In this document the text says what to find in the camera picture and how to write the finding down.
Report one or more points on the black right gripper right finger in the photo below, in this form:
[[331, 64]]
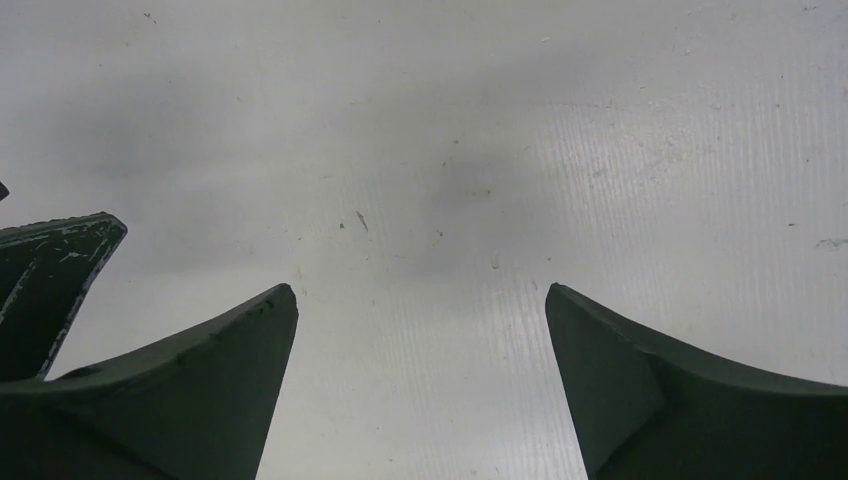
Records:
[[645, 405]]

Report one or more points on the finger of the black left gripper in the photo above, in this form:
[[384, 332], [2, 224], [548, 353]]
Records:
[[47, 269]]

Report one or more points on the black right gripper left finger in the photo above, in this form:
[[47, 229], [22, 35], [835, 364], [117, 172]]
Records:
[[197, 404]]

